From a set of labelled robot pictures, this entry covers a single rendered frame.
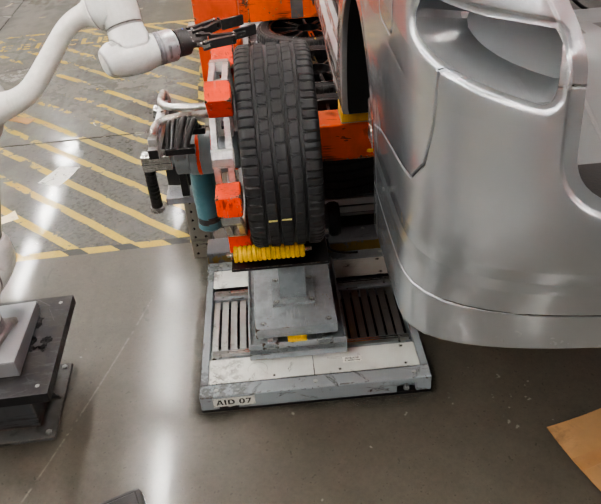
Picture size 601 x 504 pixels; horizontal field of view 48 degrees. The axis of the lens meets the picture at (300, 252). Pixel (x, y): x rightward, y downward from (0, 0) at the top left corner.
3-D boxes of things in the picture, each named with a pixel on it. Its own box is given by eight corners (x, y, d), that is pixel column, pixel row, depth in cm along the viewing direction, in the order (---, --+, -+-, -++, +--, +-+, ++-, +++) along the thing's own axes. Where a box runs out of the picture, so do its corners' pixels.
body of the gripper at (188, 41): (172, 51, 196) (201, 43, 199) (183, 62, 190) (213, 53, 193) (167, 26, 191) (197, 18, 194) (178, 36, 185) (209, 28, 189)
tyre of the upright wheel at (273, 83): (322, 258, 252) (329, 213, 187) (258, 264, 251) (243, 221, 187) (305, 92, 265) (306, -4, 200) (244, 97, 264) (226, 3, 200)
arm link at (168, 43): (165, 70, 189) (185, 65, 191) (158, 39, 183) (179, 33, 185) (153, 58, 195) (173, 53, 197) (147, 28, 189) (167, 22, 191)
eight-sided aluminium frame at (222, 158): (248, 264, 220) (226, 106, 188) (227, 266, 219) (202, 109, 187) (247, 179, 264) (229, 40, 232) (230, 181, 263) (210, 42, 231)
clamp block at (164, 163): (173, 170, 206) (169, 154, 203) (143, 173, 206) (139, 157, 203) (174, 162, 211) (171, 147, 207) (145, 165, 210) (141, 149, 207)
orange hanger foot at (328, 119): (380, 157, 283) (381, 78, 263) (255, 168, 282) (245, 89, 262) (374, 139, 297) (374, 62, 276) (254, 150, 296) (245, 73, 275)
